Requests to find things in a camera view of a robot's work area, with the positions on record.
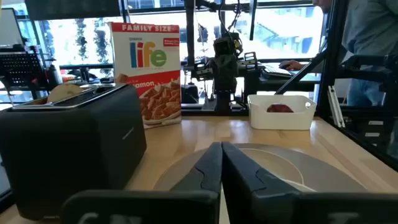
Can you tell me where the Life cereal box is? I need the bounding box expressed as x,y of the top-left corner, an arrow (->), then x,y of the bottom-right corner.
109,22 -> 182,129

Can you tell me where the grey computer monitor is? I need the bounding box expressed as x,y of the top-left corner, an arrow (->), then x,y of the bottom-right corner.
0,7 -> 25,49

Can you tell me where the person's hand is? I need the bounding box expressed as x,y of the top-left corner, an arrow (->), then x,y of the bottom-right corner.
278,59 -> 305,71

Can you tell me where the dark water bottle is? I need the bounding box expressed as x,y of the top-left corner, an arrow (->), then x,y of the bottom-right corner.
46,63 -> 64,91

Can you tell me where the person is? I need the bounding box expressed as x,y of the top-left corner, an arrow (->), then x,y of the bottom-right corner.
312,0 -> 398,107

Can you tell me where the red apple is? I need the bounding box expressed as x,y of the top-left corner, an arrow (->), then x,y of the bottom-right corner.
266,103 -> 294,114

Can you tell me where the round grey placemat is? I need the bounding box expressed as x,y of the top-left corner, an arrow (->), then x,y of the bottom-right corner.
153,142 -> 368,192

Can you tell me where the black two-slot toaster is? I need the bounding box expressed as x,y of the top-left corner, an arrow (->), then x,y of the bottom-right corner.
0,83 -> 147,220

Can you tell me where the white plastic bin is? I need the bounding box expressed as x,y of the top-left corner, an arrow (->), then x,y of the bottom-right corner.
247,94 -> 318,131

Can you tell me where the beige plate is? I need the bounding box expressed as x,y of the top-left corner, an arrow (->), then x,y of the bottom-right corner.
238,147 -> 317,192

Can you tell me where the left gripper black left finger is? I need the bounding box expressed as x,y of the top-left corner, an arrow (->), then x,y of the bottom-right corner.
170,142 -> 223,192

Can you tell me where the black computer keyboard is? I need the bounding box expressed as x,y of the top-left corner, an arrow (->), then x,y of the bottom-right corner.
260,63 -> 294,79

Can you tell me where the round bread slice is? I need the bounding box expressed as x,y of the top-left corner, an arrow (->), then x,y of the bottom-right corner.
46,83 -> 83,104

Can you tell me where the black mesh chair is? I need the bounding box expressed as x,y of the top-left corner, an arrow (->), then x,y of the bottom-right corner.
0,50 -> 48,93

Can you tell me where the black rig frame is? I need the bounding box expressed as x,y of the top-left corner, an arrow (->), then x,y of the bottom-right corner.
273,0 -> 398,172

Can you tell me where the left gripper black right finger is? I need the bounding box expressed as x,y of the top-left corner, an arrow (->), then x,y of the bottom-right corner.
222,142 -> 301,224

